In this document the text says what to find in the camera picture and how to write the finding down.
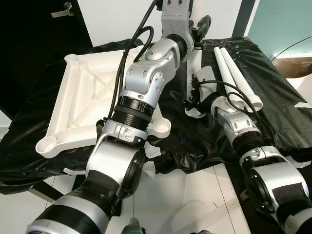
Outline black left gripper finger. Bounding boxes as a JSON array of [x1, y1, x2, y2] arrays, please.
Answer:
[[196, 15, 213, 39]]

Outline white plastic table top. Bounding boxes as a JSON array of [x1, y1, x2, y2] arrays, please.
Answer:
[[37, 53, 172, 159]]

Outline black plastic sheet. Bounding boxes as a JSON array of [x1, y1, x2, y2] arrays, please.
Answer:
[[0, 37, 312, 188]]

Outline brown cardboard box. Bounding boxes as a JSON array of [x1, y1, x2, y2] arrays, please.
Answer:
[[273, 56, 312, 78]]

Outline white curved furniture panel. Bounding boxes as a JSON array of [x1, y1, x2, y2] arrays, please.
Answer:
[[292, 73, 312, 105]]

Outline dark green left robot leg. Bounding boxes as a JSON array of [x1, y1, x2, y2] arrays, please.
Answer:
[[124, 218, 143, 234]]

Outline black door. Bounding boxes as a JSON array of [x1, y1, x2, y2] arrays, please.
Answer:
[[0, 0, 94, 120]]

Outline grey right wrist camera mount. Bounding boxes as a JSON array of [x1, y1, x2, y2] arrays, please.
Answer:
[[194, 66, 216, 88]]

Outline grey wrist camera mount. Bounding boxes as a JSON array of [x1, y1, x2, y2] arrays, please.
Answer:
[[194, 66, 216, 88], [160, 0, 195, 49]]

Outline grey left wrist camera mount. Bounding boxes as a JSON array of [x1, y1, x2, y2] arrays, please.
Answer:
[[160, 0, 195, 49]]

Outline dark grey window frame post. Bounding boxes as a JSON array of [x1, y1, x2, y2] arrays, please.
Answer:
[[233, 0, 256, 39]]

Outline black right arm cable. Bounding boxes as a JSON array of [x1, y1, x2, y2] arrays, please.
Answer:
[[188, 78, 266, 147]]

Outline thin black wall cable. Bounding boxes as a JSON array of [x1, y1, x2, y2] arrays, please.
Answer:
[[271, 37, 312, 59]]

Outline metal door handle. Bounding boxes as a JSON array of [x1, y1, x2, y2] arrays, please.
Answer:
[[51, 2, 74, 18]]

